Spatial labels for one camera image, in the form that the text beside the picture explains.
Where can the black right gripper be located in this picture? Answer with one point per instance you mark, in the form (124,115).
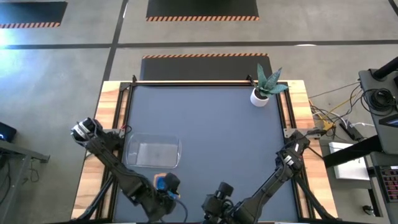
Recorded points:
(219,211)

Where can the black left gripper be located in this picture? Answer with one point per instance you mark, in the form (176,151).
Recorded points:
(157,205)

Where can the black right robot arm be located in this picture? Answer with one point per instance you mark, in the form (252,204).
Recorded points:
(270,183)

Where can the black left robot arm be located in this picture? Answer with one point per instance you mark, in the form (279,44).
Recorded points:
(109,158)

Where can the clear plastic basket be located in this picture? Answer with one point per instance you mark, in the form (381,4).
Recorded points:
(155,152)

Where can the white plant pot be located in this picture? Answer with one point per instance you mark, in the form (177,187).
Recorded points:
(256,101)

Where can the green snake plant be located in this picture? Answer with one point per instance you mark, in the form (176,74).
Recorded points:
(267,84)

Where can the black hazard-striped floor mat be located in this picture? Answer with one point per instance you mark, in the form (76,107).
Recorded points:
(202,68)
(31,12)
(202,7)

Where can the white flat box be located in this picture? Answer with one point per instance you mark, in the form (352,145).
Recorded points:
(348,168)

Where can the black desk base bar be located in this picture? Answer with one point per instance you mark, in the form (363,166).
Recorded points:
(351,151)

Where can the black power strip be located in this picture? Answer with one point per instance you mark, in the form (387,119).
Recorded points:
(350,130)

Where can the black caster wheel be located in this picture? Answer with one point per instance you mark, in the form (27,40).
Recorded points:
(367,210)

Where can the grey metal stand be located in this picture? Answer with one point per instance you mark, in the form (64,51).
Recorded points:
(18,149)

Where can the keyboard with pink backlight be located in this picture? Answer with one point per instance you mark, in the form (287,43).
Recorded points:
(388,183)

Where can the grey desk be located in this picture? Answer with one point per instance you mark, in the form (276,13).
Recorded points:
(382,140)

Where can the black device with glowing logo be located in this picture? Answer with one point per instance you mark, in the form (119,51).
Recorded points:
(6,132)

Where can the black metal table frame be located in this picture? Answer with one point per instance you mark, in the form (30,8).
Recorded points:
(96,199)

